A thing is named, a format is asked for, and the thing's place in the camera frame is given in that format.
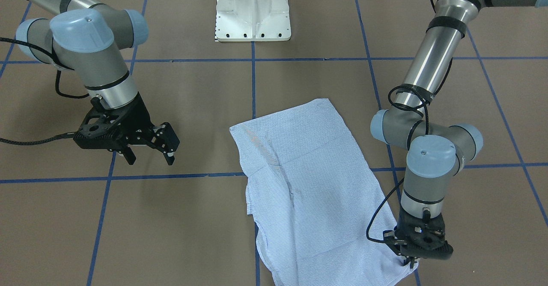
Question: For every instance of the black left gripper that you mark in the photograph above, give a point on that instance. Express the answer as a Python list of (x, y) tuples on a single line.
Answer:
[(412, 260)]

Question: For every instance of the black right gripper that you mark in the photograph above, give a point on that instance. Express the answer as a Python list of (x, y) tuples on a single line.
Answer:
[(138, 119)]

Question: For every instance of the blue striped button shirt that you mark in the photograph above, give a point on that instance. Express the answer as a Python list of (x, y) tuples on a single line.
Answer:
[(312, 195)]

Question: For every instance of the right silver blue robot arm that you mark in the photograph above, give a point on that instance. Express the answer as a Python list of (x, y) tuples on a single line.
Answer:
[(87, 36)]

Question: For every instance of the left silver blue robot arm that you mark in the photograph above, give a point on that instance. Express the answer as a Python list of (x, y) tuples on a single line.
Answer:
[(435, 153)]

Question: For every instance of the brown paper table cover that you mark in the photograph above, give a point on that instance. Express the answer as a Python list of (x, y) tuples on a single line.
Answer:
[(76, 217)]

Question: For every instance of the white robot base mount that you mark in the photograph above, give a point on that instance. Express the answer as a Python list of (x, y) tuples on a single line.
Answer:
[(253, 21)]

